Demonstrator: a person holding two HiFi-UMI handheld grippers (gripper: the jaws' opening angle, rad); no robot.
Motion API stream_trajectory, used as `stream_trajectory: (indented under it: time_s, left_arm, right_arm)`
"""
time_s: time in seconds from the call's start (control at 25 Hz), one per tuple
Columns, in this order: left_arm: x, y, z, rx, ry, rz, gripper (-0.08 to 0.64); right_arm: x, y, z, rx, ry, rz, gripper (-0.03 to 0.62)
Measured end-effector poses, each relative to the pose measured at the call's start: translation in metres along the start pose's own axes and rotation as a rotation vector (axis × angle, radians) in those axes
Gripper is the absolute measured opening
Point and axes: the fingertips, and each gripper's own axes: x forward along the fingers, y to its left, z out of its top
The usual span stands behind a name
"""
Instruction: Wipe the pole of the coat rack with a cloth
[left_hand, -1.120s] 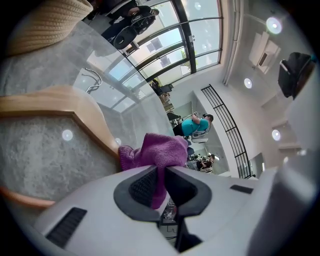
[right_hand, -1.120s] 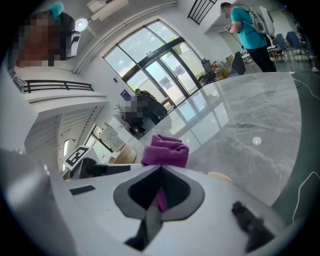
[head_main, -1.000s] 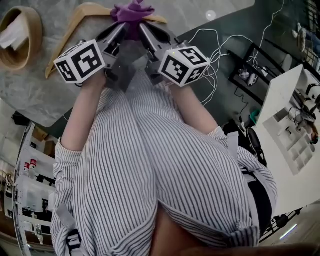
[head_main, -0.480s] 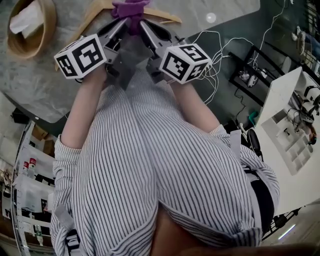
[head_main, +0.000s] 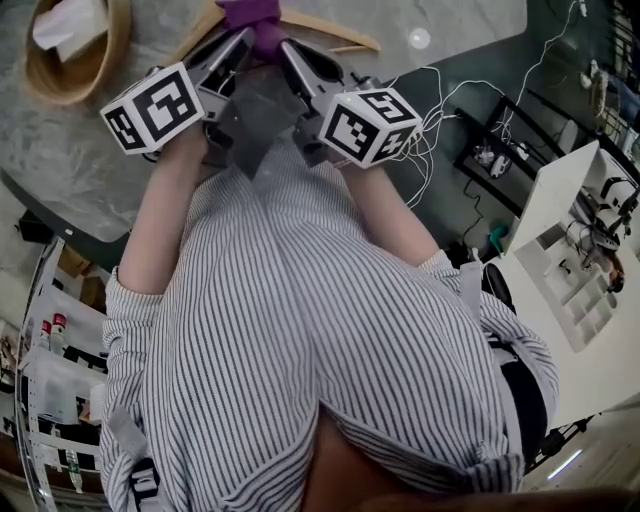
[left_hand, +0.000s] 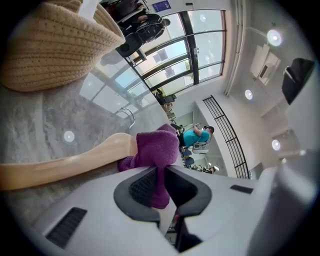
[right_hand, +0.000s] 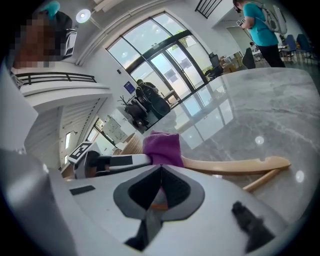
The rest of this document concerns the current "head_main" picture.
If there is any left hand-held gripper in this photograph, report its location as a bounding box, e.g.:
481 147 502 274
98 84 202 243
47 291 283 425
98 26 260 157

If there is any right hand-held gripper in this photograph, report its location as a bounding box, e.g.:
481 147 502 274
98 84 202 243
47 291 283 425
277 38 423 171

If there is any purple cloth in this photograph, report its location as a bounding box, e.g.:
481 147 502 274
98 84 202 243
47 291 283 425
216 0 292 62

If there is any person's right forearm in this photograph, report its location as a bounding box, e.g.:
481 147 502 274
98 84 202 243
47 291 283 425
343 158 442 274

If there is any person's left forearm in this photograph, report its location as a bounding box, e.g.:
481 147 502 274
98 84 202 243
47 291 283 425
116 127 212 297

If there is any woven beige basket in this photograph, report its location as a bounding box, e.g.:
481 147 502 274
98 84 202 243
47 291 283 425
23 0 133 107

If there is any white tissue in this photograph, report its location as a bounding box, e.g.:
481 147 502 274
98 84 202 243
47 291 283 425
32 0 110 64

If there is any grey marble table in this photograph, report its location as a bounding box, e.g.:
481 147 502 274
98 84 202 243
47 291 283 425
0 0 530 245

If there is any white power strip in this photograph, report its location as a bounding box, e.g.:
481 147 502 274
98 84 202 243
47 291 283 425
487 152 512 180

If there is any striped shirt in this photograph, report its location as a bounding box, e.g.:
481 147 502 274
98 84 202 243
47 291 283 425
98 134 560 512

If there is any teal plastic item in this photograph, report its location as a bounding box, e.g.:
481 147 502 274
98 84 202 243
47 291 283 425
487 223 510 257

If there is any cardboard box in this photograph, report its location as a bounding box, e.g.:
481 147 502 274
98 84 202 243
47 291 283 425
79 274 109 314
56 246 95 280

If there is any black box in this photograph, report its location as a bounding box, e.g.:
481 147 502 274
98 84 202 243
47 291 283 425
16 210 55 245

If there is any white metal shelving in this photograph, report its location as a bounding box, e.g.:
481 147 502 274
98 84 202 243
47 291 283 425
13 238 110 507

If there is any black and white headset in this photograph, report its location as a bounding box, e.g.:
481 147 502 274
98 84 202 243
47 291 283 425
597 177 640 241

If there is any white desk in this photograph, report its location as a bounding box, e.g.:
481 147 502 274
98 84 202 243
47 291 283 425
494 219 640 432

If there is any clear plastic bottle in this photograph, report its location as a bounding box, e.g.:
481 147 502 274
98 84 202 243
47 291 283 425
63 448 85 495

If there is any tangle of white cables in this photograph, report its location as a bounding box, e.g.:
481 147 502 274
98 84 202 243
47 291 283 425
388 0 589 210

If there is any black metal frame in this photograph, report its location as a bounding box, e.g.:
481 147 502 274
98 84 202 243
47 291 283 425
452 93 569 217

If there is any black cable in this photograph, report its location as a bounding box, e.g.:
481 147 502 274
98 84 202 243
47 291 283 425
458 175 487 254

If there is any grey shoulder strap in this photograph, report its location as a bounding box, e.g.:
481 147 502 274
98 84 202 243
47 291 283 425
458 258 485 324
106 407 169 512

